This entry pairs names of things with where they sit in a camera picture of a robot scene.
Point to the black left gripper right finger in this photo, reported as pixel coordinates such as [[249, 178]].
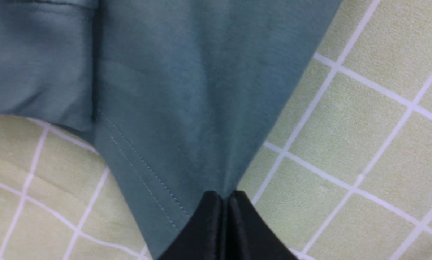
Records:
[[248, 237]]

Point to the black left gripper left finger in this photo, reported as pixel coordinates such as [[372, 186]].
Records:
[[200, 238]]

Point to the green long-sleeve top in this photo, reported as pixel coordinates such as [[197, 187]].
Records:
[[177, 96]]

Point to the green checkered tablecloth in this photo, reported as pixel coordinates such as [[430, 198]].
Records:
[[346, 173]]

